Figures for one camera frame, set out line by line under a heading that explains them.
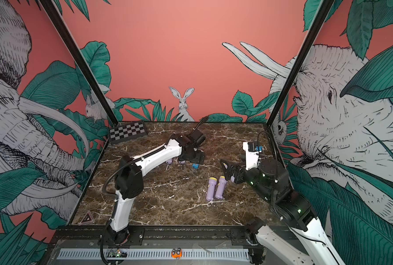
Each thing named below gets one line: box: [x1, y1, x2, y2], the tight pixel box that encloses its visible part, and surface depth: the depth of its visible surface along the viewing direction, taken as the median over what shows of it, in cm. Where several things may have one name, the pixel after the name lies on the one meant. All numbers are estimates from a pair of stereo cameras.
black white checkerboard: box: [108, 120, 148, 145], surface depth 113 cm
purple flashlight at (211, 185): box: [205, 177, 218, 201], surface depth 89 cm
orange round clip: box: [170, 247, 183, 259], surface depth 70 cm
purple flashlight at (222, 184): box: [215, 175, 228, 200], surface depth 89 cm
